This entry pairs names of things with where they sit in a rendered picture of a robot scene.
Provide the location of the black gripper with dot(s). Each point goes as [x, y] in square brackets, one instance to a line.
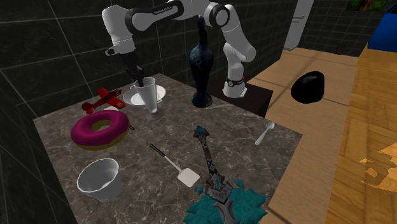
[131, 63]

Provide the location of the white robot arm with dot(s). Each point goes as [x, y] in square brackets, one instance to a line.
[235, 34]

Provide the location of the white plate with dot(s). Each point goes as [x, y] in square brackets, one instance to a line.
[131, 98]

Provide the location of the tall clear glass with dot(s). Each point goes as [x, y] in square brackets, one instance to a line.
[150, 93]

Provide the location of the red toy airplane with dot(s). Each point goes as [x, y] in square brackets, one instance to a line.
[107, 99]

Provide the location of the tall dark blue vase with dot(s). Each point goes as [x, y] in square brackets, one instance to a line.
[201, 62]

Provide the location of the pink frosted donut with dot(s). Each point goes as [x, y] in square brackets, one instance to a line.
[93, 135]

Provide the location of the white cup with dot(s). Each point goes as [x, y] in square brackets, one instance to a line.
[108, 186]

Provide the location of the dark robot stand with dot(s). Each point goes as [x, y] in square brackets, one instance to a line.
[254, 97]

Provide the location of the silver spoon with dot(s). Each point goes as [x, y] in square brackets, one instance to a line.
[263, 136]

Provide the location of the ornate sword in teal base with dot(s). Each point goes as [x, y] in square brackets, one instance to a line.
[221, 192]

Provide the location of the tall grey cabinet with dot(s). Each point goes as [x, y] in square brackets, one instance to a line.
[297, 28]

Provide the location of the black dome-shaped object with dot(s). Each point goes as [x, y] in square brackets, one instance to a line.
[308, 88]

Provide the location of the wooden table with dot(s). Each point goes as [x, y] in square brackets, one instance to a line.
[372, 108]

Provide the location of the blue box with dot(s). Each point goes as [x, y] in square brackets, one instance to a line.
[383, 34]

